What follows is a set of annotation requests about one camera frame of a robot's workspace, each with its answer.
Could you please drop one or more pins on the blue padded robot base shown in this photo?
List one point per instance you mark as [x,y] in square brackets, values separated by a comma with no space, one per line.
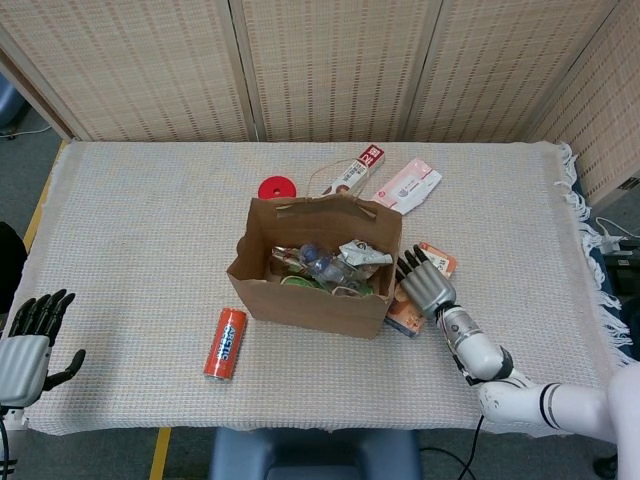
[310,455]

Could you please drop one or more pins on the white power strip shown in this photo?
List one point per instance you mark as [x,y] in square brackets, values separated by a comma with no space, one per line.
[612,245]

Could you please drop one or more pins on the white blue snack packet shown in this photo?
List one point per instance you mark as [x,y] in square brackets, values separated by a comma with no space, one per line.
[362,252]

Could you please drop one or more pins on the blue orange biscuit box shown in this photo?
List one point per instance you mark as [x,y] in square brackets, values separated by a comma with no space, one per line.
[407,317]

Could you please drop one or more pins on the orange soda can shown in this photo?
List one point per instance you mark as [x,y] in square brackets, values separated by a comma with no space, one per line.
[226,345]

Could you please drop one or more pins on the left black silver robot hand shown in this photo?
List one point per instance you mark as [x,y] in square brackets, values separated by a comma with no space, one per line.
[20,367]

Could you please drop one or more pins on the red gold snack packet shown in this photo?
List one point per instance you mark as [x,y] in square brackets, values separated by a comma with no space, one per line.
[285,256]

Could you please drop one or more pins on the black plastic bin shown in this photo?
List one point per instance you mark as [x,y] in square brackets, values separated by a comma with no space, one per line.
[622,274]

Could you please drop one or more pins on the brown paper bag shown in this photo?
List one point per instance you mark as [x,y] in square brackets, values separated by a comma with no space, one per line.
[310,315]

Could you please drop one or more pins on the long white red cookie box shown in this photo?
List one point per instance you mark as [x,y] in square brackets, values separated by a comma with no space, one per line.
[362,165]

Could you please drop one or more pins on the dark blue mat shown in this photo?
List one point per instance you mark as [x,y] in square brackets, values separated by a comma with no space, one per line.
[597,260]

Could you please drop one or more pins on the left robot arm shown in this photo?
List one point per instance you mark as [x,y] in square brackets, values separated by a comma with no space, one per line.
[12,419]

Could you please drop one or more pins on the bamboo folding screen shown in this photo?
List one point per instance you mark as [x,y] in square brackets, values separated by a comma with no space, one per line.
[325,65]

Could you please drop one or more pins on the clear plastic bottle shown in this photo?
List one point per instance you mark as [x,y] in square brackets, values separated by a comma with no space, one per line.
[322,265]

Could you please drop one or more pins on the red round lid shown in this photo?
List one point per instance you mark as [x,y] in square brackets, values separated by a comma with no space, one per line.
[276,190]

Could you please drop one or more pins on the pink white wipes packet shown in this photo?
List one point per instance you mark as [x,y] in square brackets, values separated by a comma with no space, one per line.
[410,187]

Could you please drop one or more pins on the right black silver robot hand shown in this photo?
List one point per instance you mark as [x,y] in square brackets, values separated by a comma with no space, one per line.
[430,290]

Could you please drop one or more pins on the green chips can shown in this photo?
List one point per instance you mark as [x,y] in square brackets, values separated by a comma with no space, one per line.
[300,282]

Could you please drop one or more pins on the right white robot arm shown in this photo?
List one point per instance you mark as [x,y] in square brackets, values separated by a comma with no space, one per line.
[480,350]

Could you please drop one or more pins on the white woven tablecloth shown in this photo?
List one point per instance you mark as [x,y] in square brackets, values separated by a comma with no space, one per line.
[150,250]

